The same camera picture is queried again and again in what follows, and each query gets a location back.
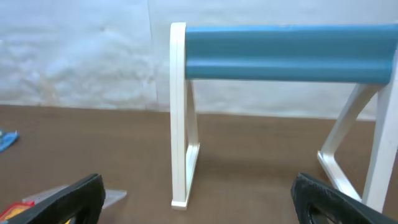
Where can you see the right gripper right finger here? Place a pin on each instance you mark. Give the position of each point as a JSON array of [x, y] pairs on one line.
[[317, 202]]

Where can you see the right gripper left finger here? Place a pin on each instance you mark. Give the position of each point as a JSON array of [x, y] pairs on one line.
[[74, 202]]

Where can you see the red and yellow tip box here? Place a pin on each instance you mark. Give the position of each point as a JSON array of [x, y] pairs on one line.
[[14, 209]]

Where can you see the blue cloth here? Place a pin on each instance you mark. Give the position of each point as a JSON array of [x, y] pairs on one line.
[[7, 140]]

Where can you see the white and blue stand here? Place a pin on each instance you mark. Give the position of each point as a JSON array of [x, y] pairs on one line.
[[280, 53]]

